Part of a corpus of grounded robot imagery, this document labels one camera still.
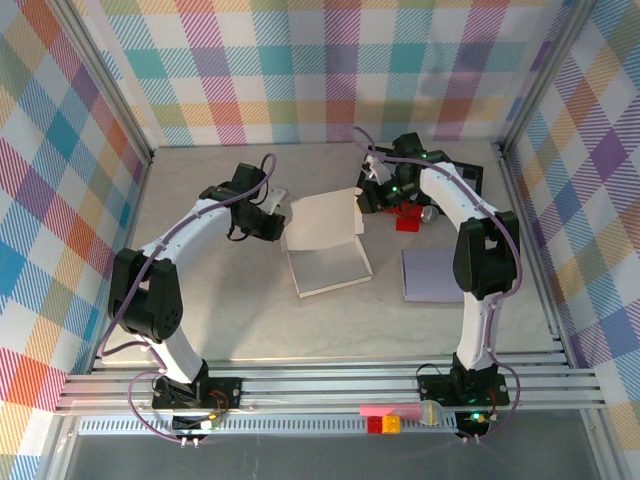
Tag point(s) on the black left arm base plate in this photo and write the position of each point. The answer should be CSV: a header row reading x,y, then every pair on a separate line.
x,y
225,392

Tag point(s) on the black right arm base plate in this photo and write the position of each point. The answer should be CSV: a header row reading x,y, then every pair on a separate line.
x,y
435,387

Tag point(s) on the aluminium side rail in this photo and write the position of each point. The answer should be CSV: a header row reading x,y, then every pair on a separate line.
x,y
526,220
131,220

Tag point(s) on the pink toy microphone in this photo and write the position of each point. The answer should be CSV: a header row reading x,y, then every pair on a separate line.
x,y
390,411

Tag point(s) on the lavender tinted paper box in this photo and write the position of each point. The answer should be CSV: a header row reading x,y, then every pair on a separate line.
x,y
430,275

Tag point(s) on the yellow square toy brick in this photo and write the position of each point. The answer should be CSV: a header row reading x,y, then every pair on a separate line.
x,y
392,425

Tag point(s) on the aluminium extrusion base rails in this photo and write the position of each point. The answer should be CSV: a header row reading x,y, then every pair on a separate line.
x,y
325,385

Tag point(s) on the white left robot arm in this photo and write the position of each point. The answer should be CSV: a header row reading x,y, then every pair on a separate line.
x,y
185,235

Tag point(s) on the black grey chessboard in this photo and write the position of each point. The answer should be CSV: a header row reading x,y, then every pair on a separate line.
x,y
469,174

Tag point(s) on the black controller board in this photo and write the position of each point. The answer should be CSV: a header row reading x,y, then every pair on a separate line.
x,y
190,422
472,425

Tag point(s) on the grey white paper box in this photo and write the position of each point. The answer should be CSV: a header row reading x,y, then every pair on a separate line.
x,y
325,220

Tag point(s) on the red wide toy brick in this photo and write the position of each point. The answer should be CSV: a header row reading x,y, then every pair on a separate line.
x,y
407,225

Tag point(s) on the red glitter toy microphone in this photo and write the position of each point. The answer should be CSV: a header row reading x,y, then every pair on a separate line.
x,y
429,215

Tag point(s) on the red square toy brick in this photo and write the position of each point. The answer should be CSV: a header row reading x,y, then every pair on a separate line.
x,y
375,425

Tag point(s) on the aluminium frame post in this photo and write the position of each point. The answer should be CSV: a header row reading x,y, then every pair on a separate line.
x,y
111,82
546,75

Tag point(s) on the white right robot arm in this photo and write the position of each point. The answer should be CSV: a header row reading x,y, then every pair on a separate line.
x,y
475,330

